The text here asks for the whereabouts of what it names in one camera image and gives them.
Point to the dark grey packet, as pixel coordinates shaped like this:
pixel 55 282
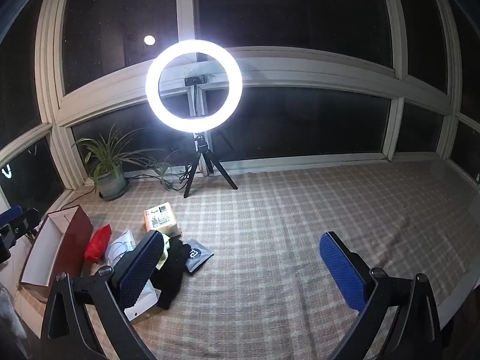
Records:
pixel 198 257

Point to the beige plaid blanket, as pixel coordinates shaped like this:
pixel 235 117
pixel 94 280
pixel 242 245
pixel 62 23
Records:
pixel 262 232

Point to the dark red cardboard box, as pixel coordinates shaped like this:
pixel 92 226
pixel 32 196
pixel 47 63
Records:
pixel 75 240

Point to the pale yellow cloth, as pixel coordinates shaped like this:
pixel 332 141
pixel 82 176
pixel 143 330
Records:
pixel 164 258

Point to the small spider plant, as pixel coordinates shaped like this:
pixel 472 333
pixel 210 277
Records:
pixel 161 167

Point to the black tripod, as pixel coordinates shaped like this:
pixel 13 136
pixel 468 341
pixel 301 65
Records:
pixel 198 150

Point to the white plastic bag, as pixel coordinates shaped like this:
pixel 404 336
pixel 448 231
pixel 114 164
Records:
pixel 120 247

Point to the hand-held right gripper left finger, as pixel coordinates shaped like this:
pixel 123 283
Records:
pixel 140 270

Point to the potted spider plant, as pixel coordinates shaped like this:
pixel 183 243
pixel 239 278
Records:
pixel 112 180

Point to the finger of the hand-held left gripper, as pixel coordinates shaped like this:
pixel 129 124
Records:
pixel 11 214

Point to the red cloth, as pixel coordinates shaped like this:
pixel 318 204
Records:
pixel 98 243

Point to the orange tissue packet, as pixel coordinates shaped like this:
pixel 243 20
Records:
pixel 161 219

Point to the white paper packet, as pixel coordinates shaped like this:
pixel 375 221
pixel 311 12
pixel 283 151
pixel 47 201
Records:
pixel 144 305

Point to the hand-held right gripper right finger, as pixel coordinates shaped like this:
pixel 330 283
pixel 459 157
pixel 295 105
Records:
pixel 341 270

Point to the black cloth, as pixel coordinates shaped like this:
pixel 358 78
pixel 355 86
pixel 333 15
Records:
pixel 174 270

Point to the black phone holder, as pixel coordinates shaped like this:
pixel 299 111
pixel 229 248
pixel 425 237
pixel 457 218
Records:
pixel 195 81

